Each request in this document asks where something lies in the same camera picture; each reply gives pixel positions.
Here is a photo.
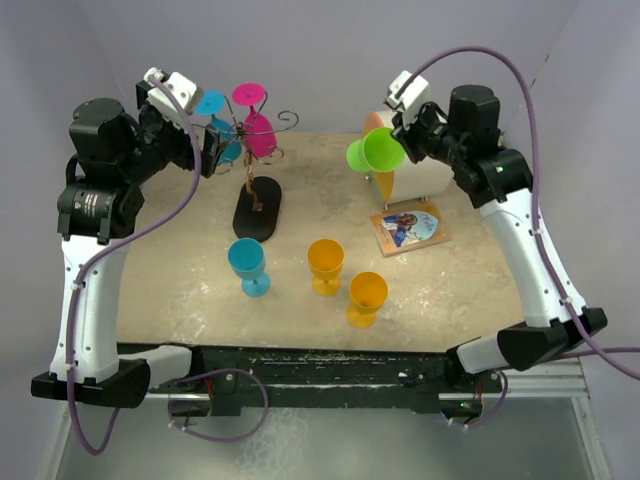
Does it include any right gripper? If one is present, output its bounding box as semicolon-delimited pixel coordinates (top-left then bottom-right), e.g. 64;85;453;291
391;99;467;167

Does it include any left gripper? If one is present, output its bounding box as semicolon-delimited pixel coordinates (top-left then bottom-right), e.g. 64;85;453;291
119;82;227;185

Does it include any blue wine glass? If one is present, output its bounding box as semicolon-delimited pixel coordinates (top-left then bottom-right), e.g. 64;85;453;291
228;238;271;298
196;90;242;167

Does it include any green plastic wine glass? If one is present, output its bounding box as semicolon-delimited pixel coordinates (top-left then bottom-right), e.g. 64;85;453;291
346;127;405;173

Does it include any pink plastic wine glass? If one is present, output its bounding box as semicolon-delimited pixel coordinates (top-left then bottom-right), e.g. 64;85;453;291
232;82;277;159

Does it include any metal wine glass rack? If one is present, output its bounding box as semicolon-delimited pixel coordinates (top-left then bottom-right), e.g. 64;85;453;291
217;93;299;243

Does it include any orange wine glass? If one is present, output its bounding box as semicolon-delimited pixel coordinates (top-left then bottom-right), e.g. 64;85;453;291
307;238;345;296
346;272;388;329

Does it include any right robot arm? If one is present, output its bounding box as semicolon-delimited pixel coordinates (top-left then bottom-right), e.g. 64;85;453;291
392;85;608;391

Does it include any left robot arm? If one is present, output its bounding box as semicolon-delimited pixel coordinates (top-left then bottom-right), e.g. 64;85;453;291
31;69;221;408

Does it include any white round drawer cabinet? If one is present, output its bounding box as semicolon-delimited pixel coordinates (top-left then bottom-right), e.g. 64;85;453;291
362;110;453;210

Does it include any children's picture book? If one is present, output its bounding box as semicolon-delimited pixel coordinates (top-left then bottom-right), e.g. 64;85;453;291
370;202;453;257

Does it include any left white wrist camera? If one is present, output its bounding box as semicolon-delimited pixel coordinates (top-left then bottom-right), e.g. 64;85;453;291
143;67;204;128

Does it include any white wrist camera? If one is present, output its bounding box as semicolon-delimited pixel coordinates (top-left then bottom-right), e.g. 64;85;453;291
385;70;432;130
143;67;204;128

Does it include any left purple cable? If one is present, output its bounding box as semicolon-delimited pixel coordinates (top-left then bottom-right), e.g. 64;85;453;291
64;77;271;456

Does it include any purple cable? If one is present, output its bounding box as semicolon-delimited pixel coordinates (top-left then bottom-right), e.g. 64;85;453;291
394;46;640;431
64;77;271;456

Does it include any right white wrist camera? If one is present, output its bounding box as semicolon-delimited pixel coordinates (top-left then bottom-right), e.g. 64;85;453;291
385;70;432;130

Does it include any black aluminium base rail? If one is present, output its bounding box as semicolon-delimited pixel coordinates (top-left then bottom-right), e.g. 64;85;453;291
117;342;589;419

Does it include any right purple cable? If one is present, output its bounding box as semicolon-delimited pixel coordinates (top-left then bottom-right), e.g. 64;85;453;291
394;46;640;431

